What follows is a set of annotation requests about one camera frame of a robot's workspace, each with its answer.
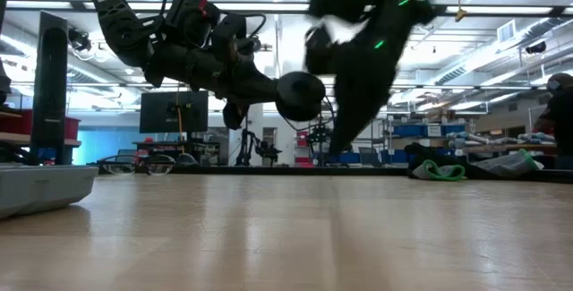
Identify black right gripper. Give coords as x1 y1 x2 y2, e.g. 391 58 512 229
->
329 0 406 156

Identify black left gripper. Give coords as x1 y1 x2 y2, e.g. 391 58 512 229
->
144 43 282 132

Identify black plastic spool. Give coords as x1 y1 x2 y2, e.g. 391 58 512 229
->
274 71 327 123

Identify blue storage bins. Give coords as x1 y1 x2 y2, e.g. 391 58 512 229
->
389 123 467 139

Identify red stacked boxes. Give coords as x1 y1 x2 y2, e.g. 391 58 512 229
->
295 130 314 168

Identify black pouch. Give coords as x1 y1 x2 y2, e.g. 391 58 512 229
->
404 141 449 169

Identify grey pouch with green trim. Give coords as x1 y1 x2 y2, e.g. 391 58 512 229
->
410 158 467 183

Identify clear bag with green rim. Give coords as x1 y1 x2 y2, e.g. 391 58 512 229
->
473 149 545 179

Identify wooden workbench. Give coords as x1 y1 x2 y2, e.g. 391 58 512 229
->
463 142 559 156

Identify rolled white teal fabric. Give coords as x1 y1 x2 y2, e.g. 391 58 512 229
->
447 132 559 147

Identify black ceiling speaker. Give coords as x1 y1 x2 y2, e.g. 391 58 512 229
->
525 39 548 56

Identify black stand with white base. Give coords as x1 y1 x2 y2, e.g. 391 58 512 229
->
30 11 69 167

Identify person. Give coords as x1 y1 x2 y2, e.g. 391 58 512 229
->
532 73 573 170

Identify grey plastic tool case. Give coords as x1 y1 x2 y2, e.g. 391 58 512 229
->
0 165 100 221

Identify red storage bin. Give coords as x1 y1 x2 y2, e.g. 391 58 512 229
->
0 109 81 142

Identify wooden shelf board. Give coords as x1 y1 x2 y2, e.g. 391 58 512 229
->
0 132 82 149

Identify dark aluminium table frame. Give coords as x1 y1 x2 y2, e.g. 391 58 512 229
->
87 164 573 184

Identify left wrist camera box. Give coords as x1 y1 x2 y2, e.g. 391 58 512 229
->
210 12 248 62

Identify left camera black cable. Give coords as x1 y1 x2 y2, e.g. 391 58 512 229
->
218 11 269 51

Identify black overhead frame beam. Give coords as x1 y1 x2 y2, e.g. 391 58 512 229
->
6 0 573 18

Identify looped thin arm cable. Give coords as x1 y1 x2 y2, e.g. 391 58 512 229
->
89 153 176 177

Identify black hanging camera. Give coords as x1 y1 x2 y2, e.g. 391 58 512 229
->
66 29 93 54

